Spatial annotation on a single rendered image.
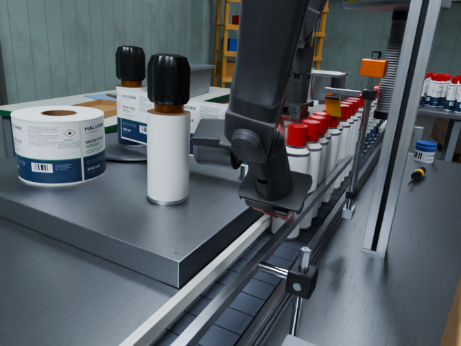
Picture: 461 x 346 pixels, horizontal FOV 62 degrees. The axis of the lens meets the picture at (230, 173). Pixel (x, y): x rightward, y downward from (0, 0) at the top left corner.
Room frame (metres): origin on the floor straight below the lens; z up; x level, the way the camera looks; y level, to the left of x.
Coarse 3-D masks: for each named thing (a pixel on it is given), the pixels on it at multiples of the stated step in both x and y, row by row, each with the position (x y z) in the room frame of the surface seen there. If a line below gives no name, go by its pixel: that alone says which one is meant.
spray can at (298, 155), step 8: (288, 128) 0.63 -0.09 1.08; (296, 128) 0.62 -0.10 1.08; (304, 128) 0.62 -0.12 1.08; (288, 136) 0.63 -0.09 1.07; (296, 136) 0.62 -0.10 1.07; (304, 136) 0.62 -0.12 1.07; (288, 144) 0.62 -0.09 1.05; (296, 144) 0.62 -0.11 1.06; (304, 144) 0.62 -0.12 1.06; (288, 152) 0.61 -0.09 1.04; (296, 152) 0.61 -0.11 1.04; (304, 152) 0.61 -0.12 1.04; (296, 160) 0.61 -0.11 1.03; (304, 160) 0.61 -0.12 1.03; (296, 168) 0.61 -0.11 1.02; (304, 168) 0.61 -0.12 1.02; (272, 224) 0.63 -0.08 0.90; (280, 224) 0.61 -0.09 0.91; (272, 232) 0.62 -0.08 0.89; (296, 232) 0.61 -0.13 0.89; (288, 240) 0.61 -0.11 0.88
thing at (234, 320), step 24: (360, 168) 1.09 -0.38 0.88; (336, 192) 0.87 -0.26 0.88; (264, 240) 0.61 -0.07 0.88; (240, 264) 0.52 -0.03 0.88; (288, 264) 0.53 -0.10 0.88; (216, 288) 0.46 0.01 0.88; (264, 288) 0.46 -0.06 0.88; (192, 312) 0.40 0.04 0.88; (240, 312) 0.41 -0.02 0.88; (168, 336) 0.36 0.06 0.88; (216, 336) 0.36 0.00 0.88; (240, 336) 0.37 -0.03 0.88
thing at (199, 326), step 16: (352, 160) 0.92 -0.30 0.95; (336, 176) 0.76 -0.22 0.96; (320, 192) 0.65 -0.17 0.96; (304, 208) 0.57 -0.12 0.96; (288, 224) 0.51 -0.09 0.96; (272, 240) 0.46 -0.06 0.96; (256, 256) 0.41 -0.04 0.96; (240, 272) 0.38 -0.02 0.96; (256, 272) 0.39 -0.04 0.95; (224, 288) 0.34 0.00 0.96; (240, 288) 0.36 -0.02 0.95; (224, 304) 0.32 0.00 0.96; (208, 320) 0.29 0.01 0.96; (192, 336) 0.27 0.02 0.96
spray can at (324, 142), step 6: (318, 120) 0.71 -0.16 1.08; (324, 120) 0.71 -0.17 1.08; (324, 126) 0.71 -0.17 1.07; (324, 132) 0.72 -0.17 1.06; (324, 138) 0.71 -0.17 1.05; (324, 144) 0.70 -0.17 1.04; (324, 150) 0.70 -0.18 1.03; (324, 156) 0.71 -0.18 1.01; (324, 162) 0.71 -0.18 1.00; (318, 174) 0.70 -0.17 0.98; (318, 180) 0.70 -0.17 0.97; (318, 186) 0.70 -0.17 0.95; (318, 204) 0.71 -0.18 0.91; (312, 216) 0.70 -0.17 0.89
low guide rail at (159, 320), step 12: (264, 216) 0.63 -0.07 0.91; (252, 228) 0.58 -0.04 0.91; (264, 228) 0.61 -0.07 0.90; (240, 240) 0.53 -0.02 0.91; (252, 240) 0.57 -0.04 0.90; (228, 252) 0.50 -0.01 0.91; (240, 252) 0.53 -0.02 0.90; (216, 264) 0.46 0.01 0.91; (228, 264) 0.49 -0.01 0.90; (204, 276) 0.43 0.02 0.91; (216, 276) 0.46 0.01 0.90; (192, 288) 0.40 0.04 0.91; (204, 288) 0.43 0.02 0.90; (180, 300) 0.38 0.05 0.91; (192, 300) 0.40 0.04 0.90; (156, 312) 0.36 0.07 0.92; (168, 312) 0.36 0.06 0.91; (144, 324) 0.34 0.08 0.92; (156, 324) 0.34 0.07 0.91; (168, 324) 0.36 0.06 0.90; (132, 336) 0.32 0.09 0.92; (144, 336) 0.32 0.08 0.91
